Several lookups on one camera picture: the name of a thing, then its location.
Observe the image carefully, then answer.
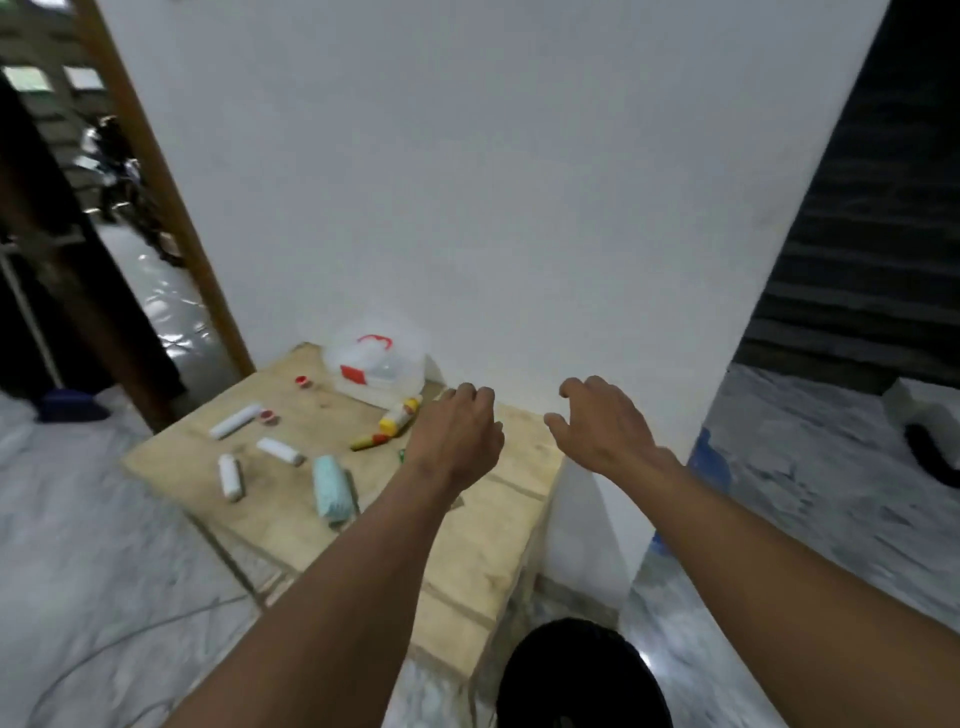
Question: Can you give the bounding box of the person's left hand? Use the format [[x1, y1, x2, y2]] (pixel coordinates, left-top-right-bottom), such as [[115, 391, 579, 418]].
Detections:
[[404, 383, 505, 493]]

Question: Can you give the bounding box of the person's right hand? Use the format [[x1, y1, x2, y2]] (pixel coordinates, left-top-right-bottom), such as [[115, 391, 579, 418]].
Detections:
[[543, 376, 680, 481]]

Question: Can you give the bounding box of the grey floor cable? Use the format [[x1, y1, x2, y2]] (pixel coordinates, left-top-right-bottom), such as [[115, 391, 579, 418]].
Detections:
[[29, 596, 256, 728]]

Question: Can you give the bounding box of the long printed gauze roll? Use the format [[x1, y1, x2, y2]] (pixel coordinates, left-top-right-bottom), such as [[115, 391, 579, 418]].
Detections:
[[208, 402, 264, 442]]

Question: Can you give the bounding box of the black round object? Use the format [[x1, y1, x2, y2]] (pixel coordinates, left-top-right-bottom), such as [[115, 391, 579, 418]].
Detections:
[[496, 618, 673, 728]]

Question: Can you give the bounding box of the black curved object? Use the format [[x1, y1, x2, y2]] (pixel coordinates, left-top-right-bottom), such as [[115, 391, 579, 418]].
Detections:
[[903, 423, 960, 489]]

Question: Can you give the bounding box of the blue plastic object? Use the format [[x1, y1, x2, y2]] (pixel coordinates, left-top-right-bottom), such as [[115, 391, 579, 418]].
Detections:
[[648, 427, 733, 556]]

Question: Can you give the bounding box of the blue broom white handle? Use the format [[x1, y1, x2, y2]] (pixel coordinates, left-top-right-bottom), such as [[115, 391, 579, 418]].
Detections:
[[0, 247, 112, 425]]

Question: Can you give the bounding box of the short white gauze roll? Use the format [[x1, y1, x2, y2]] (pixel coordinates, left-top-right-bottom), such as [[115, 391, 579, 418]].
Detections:
[[217, 452, 246, 504], [255, 437, 306, 467]]

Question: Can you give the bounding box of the clear plastic first-aid box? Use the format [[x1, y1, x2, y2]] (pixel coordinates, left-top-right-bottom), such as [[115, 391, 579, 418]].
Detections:
[[322, 322, 429, 410]]

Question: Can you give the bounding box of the light brown door frame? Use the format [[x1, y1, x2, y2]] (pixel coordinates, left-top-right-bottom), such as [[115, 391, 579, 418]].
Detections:
[[71, 0, 256, 379]]

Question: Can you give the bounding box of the yellow bottle white cap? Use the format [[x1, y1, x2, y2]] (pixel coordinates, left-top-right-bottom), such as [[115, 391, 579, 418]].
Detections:
[[377, 395, 423, 438]]

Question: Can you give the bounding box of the person's left forearm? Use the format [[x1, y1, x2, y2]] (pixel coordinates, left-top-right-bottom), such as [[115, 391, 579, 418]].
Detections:
[[161, 457, 489, 728]]

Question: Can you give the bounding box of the white foam block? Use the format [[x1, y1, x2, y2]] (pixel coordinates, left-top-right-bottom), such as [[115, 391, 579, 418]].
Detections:
[[881, 377, 960, 451]]

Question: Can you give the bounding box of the person's right forearm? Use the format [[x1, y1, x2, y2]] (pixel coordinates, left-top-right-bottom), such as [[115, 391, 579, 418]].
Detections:
[[644, 449, 960, 728]]

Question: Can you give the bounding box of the teal striped bandage pack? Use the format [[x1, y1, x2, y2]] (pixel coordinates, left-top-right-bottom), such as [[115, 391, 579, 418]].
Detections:
[[311, 454, 357, 526]]

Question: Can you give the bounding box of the dark brown door post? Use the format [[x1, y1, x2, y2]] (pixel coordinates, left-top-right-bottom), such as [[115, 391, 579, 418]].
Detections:
[[0, 74, 185, 435]]

